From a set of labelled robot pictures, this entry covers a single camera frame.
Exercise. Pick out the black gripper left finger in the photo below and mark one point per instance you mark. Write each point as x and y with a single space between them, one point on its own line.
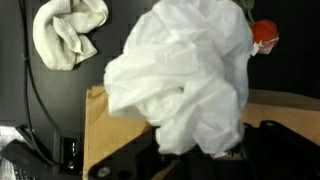
136 160

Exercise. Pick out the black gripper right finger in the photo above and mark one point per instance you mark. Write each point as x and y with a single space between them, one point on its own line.
275 152

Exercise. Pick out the white plastic bag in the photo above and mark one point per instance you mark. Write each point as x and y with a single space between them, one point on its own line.
183 69

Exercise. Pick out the white terry towel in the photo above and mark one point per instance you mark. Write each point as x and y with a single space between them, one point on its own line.
60 28

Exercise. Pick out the large cardboard box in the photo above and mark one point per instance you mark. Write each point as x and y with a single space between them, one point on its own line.
104 134

